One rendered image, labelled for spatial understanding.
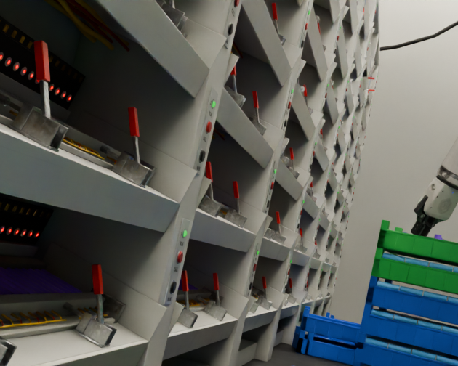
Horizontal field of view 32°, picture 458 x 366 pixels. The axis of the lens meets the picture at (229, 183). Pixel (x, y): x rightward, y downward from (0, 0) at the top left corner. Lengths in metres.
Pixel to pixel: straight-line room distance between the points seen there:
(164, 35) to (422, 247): 1.47
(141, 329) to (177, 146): 0.25
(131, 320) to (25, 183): 0.48
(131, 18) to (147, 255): 0.39
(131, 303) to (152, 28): 0.40
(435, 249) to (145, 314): 1.29
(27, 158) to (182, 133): 0.49
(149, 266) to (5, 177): 0.50
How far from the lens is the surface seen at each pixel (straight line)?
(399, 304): 2.28
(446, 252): 2.26
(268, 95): 1.83
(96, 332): 0.95
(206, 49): 1.13
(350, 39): 3.31
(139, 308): 1.11
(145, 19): 0.87
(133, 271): 1.11
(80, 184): 0.77
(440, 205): 2.26
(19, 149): 0.64
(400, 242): 2.29
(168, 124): 1.12
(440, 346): 2.26
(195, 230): 1.26
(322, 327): 2.95
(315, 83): 2.55
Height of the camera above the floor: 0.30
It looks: 5 degrees up
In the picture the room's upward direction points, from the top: 12 degrees clockwise
